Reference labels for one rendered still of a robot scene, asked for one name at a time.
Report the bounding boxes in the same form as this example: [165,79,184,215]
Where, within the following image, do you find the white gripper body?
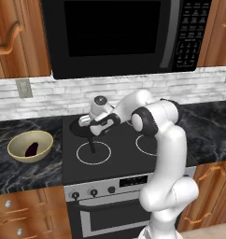
[78,113,93,128]

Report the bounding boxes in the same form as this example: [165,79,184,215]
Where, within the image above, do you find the dark purple eggplant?
[24,141,41,158]

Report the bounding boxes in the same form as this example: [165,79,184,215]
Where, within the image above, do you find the black frying pan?
[69,117,97,154]

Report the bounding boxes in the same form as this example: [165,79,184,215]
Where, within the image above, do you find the black hob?
[61,112,199,187]

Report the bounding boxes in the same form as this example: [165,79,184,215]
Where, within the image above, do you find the yellow bowl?
[7,130,54,164]

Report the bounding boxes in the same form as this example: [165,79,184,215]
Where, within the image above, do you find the black microwave oven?
[39,0,213,80]

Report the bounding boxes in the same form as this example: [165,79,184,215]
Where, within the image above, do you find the steel oven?
[63,165,197,239]

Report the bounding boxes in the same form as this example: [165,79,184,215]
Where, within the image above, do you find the wooden drawer front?
[0,213,57,239]
[0,186,49,218]

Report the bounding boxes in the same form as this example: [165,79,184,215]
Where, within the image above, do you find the wooden base cupboard door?
[177,159,226,233]

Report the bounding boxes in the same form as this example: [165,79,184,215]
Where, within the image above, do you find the steel oven door handle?
[72,197,150,217]

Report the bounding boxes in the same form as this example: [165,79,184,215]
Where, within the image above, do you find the wooden wall cupboard door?
[196,0,226,68]
[0,0,52,79]

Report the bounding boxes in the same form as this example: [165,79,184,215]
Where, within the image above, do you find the grey microwave door handle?
[159,0,182,70]

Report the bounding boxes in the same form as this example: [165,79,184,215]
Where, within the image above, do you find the wooden base cupboard handle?
[197,165,226,183]
[182,212,213,229]

